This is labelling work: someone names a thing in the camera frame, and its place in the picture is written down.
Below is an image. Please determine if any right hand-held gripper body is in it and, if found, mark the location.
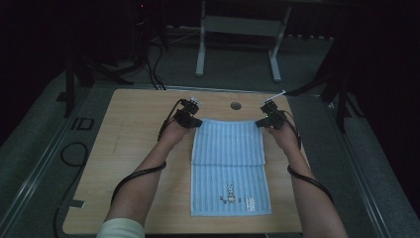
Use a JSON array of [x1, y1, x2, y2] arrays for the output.
[[260, 90, 287, 131]]

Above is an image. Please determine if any white sleeve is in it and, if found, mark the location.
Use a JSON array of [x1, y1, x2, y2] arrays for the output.
[[95, 217, 147, 238]]

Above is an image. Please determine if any person's left hand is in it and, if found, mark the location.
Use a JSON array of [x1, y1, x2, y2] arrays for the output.
[[160, 120, 193, 150]]

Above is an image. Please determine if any blue striped towel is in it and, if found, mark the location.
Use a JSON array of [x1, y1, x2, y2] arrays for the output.
[[190, 118, 273, 218]]

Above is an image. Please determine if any black floor cables bundle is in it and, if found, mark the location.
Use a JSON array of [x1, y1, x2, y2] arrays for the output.
[[145, 43, 167, 91]]

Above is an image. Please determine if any black looped floor cable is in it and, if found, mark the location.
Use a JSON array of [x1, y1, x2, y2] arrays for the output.
[[52, 141, 89, 238]]

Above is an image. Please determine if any dark equipment rack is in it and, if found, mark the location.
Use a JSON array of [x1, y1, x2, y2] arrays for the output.
[[130, 0, 167, 67]]

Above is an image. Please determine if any white desk frame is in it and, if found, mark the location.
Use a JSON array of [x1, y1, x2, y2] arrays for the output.
[[195, 0, 293, 83]]

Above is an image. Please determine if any person's right hand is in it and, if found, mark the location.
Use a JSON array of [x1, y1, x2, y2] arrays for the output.
[[264, 121, 301, 157]]

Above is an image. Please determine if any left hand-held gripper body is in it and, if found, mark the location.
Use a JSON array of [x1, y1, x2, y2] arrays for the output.
[[173, 96, 203, 129]]

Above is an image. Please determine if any black metal stand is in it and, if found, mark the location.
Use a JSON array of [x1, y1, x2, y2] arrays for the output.
[[56, 54, 135, 119], [284, 43, 365, 134]]

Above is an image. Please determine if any right hand-held gripper cable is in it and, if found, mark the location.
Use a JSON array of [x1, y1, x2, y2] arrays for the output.
[[282, 109, 335, 203]]

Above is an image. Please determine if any hand-held gripper cable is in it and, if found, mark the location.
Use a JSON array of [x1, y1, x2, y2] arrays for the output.
[[282, 109, 335, 203], [110, 98, 184, 204]]

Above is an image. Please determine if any left hand-held gripper cable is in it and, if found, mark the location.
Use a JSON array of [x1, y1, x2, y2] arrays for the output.
[[110, 98, 184, 204]]

